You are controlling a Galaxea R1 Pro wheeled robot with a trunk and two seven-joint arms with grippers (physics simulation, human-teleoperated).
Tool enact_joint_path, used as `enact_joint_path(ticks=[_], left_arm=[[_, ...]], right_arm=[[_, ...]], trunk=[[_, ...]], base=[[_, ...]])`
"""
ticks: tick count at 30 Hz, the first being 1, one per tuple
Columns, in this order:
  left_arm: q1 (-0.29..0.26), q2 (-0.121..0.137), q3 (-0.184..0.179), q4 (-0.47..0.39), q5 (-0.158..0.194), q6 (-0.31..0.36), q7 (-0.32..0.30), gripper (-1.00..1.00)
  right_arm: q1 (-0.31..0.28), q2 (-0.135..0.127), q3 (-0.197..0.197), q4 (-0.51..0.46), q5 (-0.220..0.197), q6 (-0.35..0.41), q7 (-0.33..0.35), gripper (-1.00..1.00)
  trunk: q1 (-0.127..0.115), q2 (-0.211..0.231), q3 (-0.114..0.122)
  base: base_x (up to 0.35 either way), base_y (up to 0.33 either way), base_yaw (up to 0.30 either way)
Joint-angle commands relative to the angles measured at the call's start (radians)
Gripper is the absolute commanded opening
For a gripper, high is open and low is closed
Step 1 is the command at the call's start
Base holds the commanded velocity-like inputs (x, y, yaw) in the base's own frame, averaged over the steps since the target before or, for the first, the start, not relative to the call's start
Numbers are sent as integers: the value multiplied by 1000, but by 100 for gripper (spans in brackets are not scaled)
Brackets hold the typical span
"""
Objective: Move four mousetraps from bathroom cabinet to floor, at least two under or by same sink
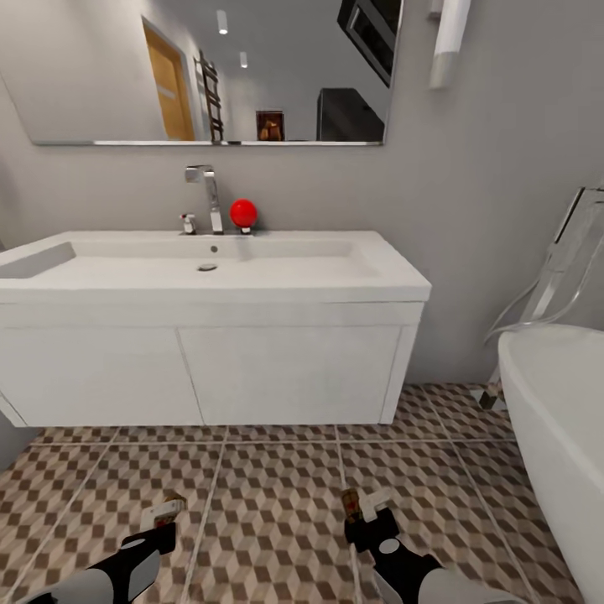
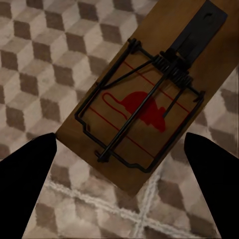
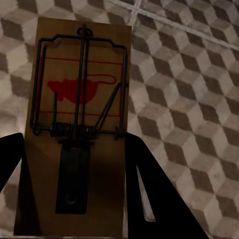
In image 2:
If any mousetrap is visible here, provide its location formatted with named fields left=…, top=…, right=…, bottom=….
left=55, top=0, right=239, bottom=198

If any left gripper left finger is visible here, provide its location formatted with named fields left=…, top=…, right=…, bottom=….
left=0, top=132, right=57, bottom=239

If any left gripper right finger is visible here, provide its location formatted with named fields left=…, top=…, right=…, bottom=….
left=184, top=132, right=239, bottom=239

